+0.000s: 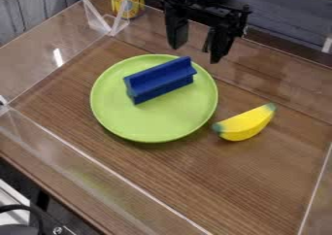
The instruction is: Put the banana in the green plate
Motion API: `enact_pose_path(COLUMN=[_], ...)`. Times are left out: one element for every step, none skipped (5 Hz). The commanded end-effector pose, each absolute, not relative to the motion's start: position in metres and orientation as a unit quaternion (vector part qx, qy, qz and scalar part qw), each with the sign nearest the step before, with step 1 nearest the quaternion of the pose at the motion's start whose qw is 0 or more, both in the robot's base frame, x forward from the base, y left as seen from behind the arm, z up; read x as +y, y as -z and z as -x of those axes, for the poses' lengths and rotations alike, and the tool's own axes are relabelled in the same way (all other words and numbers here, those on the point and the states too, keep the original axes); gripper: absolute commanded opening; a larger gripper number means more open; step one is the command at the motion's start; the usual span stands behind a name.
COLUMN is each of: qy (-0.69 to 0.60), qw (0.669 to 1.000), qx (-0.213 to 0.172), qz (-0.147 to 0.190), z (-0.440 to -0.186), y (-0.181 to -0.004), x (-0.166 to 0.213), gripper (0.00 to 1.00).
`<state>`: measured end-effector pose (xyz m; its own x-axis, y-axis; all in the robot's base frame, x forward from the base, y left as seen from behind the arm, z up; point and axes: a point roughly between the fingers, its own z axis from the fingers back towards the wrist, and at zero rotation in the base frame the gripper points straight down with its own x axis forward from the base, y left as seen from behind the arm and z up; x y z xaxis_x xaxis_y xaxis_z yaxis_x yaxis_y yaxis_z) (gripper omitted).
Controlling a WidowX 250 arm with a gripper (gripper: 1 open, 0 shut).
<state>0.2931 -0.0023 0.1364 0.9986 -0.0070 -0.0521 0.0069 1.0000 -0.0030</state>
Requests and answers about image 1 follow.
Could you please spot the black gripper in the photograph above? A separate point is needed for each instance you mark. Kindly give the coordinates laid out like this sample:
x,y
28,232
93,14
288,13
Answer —
x,y
209,12

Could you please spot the yellow toy banana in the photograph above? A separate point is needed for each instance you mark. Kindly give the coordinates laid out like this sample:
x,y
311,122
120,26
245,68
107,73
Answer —
x,y
244,126

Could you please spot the green round plate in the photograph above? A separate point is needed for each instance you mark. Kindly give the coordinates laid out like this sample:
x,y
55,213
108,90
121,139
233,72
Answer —
x,y
164,119

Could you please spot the blue plastic block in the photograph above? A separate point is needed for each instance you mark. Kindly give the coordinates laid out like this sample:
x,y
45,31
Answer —
x,y
159,80

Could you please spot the yellow printed can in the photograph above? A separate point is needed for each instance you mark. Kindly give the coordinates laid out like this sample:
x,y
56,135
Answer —
x,y
133,7

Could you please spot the clear acrylic enclosure wall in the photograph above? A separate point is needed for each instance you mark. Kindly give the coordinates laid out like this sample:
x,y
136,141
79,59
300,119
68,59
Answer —
x,y
199,185

